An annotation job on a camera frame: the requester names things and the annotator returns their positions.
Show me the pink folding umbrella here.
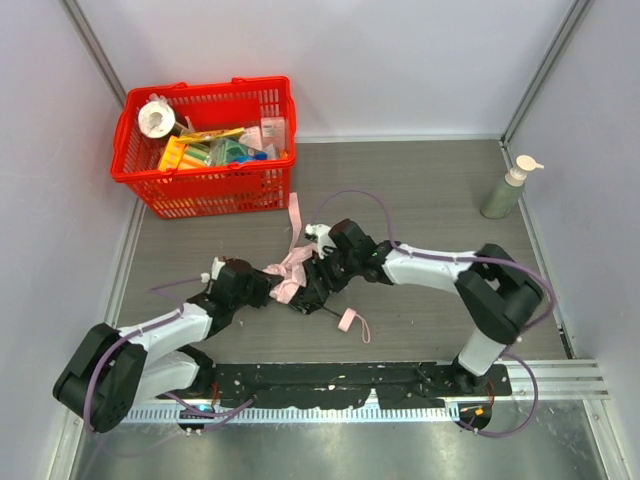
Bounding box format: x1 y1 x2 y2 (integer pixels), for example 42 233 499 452
264 192 371 344

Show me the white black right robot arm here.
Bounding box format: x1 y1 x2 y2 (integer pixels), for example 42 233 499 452
290 219 543 393

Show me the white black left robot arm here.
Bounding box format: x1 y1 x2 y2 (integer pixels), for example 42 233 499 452
52 259 283 433

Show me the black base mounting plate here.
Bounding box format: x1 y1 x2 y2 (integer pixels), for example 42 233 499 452
173 362 512 410

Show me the green packaged item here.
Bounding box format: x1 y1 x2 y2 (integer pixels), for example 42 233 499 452
211 139 266 166

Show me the red plastic shopping basket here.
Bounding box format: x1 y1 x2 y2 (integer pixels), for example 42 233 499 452
110 76 296 219

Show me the orange yellow snack box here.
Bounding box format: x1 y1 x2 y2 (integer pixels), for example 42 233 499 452
157 136 210 172

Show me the white pink small box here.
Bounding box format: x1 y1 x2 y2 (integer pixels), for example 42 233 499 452
260 116 287 150

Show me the yellow snack packet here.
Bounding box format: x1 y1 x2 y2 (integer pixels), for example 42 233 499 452
177 127 245 145

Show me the green pump soap bottle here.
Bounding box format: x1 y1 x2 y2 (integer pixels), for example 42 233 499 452
480 155 544 219

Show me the white tape roll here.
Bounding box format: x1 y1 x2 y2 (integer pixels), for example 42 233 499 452
138 100 176 139

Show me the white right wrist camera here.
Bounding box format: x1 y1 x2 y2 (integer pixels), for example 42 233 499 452
304 224 336 259

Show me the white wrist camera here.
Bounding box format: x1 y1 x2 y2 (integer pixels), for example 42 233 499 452
200 256 232 284
304 224 336 259

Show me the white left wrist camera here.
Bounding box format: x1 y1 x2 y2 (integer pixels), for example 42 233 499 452
200 256 232 284

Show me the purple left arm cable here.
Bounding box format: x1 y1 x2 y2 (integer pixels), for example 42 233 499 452
83 272 206 436

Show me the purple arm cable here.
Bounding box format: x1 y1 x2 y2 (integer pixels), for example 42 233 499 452
314 188 556 440
83 272 206 436

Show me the white slotted cable duct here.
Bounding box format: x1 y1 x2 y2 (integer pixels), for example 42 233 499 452
122 402 459 425

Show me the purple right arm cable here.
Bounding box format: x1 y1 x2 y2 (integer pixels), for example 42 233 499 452
314 188 556 440

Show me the aluminium frame rail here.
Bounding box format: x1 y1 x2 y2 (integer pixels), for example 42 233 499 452
62 358 614 406

